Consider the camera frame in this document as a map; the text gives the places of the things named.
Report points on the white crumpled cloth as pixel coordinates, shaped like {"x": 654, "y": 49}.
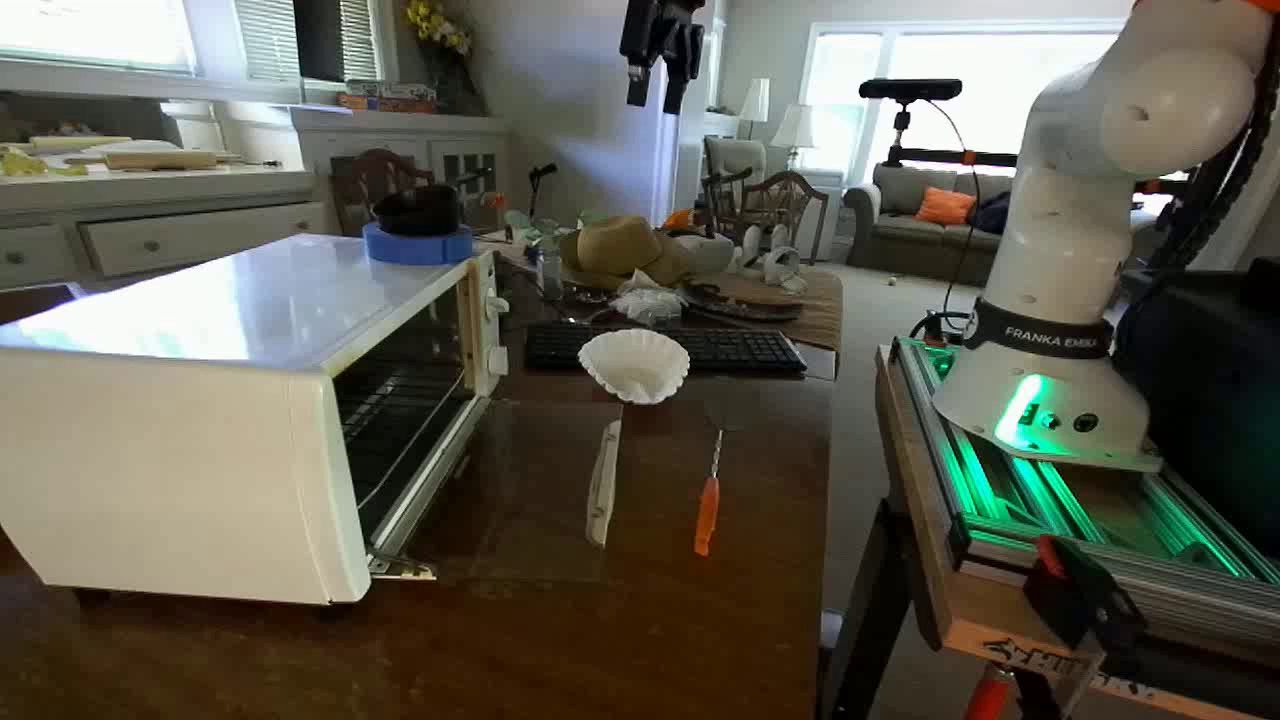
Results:
{"x": 649, "y": 300}

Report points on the white toaster oven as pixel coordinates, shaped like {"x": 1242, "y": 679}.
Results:
{"x": 175, "y": 403}

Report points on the white drawer dresser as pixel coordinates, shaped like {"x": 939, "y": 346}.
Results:
{"x": 162, "y": 234}

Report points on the small black pan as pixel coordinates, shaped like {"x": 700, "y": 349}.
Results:
{"x": 416, "y": 209}

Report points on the orange cushion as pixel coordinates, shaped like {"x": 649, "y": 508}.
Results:
{"x": 944, "y": 206}

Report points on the white paper coffee filter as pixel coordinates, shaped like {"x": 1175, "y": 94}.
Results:
{"x": 632, "y": 363}

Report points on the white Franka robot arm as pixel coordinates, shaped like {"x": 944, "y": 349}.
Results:
{"x": 1067, "y": 200}

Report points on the tan hat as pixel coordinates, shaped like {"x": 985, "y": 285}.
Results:
{"x": 625, "y": 245}

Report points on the black equipment box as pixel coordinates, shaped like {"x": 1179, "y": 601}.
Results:
{"x": 1206, "y": 387}

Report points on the white plastic knife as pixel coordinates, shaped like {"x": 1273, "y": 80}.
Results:
{"x": 603, "y": 487}

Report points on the yellow flower bouquet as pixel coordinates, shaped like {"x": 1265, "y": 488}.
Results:
{"x": 437, "y": 29}

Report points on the black camera on stand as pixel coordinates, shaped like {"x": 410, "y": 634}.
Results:
{"x": 908, "y": 88}

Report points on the white glass door cabinet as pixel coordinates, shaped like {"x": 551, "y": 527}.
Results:
{"x": 402, "y": 140}

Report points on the white table lamp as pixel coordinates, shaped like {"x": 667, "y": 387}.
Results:
{"x": 792, "y": 127}
{"x": 753, "y": 100}

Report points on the grey sofa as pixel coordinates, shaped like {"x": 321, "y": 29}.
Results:
{"x": 923, "y": 243}

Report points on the red and black clamp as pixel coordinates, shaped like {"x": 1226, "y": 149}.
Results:
{"x": 1082, "y": 601}

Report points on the wooden chair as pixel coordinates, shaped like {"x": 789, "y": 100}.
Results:
{"x": 783, "y": 206}

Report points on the black hanging clothes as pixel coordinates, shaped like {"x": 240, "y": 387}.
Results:
{"x": 661, "y": 33}

